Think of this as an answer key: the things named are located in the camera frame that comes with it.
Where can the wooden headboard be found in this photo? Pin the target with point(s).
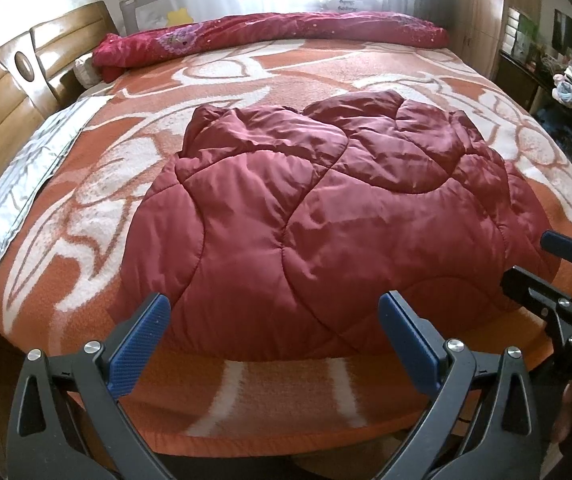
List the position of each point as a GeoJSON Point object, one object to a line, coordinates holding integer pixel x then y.
{"type": "Point", "coordinates": [5, 85]}

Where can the grey patterned pillowcase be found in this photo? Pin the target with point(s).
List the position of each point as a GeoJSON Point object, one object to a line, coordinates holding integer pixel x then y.
{"type": "Point", "coordinates": [30, 170]}

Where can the dark red padded jacket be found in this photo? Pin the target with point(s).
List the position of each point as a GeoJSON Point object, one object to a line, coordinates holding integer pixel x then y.
{"type": "Point", "coordinates": [316, 220]}

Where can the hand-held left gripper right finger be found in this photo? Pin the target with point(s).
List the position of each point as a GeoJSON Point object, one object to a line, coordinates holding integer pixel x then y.
{"type": "Point", "coordinates": [411, 340]}

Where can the dark wooden desk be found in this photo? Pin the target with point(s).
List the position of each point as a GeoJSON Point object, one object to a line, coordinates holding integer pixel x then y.
{"type": "Point", "coordinates": [531, 90]}

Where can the orange and white patterned blanket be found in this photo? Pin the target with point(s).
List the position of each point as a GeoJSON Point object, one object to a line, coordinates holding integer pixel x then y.
{"type": "Point", "coordinates": [130, 160]}

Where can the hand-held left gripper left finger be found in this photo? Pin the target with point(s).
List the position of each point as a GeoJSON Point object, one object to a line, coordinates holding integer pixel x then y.
{"type": "Point", "coordinates": [140, 340]}

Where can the wooden wardrobe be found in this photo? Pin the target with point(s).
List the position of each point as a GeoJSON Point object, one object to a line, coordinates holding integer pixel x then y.
{"type": "Point", "coordinates": [476, 10]}

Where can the white and green box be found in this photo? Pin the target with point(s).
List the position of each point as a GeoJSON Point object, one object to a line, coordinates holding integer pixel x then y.
{"type": "Point", "coordinates": [521, 32]}

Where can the red floral quilt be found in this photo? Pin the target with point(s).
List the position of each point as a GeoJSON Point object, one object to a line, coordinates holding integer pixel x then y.
{"type": "Point", "coordinates": [266, 27]}

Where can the white pillow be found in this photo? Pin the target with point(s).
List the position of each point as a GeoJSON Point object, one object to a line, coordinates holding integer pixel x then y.
{"type": "Point", "coordinates": [85, 72]}

